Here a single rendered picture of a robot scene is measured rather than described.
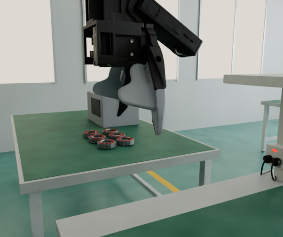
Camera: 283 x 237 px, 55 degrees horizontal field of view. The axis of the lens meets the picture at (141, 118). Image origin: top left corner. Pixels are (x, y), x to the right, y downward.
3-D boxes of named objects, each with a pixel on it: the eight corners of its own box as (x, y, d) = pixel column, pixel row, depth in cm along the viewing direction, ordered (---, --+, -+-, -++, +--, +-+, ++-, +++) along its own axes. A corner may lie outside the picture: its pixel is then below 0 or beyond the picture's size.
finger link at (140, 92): (122, 139, 32) (107, 72, 35) (166, 134, 35) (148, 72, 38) (130, 129, 29) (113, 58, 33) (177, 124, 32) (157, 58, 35)
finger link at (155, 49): (144, 101, 36) (129, 47, 39) (156, 100, 36) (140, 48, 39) (158, 82, 32) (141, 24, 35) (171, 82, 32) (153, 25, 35)
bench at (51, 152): (32, 332, 129) (19, 183, 115) (16, 184, 292) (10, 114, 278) (214, 260, 177) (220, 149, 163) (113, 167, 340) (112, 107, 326)
